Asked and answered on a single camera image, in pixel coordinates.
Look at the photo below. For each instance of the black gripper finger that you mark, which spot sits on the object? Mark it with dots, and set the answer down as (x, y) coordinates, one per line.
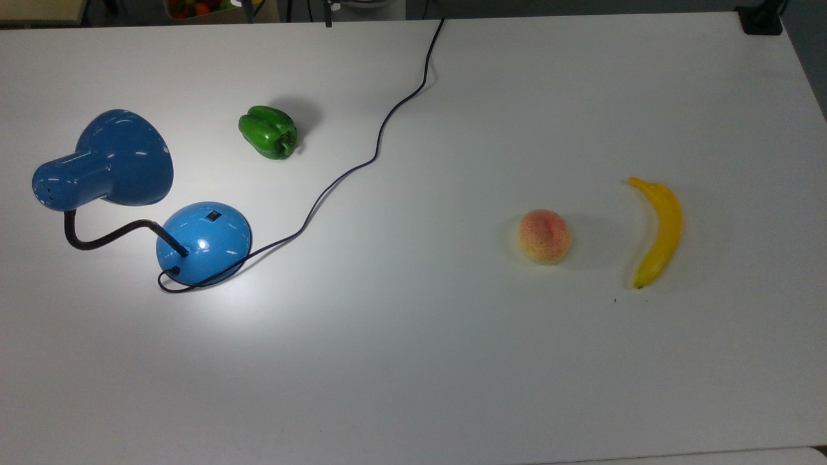
(328, 17)

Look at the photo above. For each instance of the blue gooseneck desk lamp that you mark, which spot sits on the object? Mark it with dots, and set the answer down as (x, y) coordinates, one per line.
(123, 158)

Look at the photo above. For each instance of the green bell pepper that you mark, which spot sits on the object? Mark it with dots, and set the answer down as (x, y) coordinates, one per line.
(268, 132)

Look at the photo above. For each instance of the yellow bin of toy fruit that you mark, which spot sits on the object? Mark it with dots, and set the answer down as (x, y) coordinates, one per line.
(194, 9)

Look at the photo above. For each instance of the wooden desk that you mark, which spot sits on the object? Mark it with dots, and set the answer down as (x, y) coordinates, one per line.
(39, 10)

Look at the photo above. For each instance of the pink yellow peach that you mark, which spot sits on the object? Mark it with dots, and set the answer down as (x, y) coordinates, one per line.
(544, 236)

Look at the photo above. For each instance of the yellow banana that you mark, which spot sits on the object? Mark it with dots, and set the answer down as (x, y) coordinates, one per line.
(665, 226)

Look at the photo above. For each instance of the black table clamp mount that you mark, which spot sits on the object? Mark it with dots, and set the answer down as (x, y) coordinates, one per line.
(761, 19)

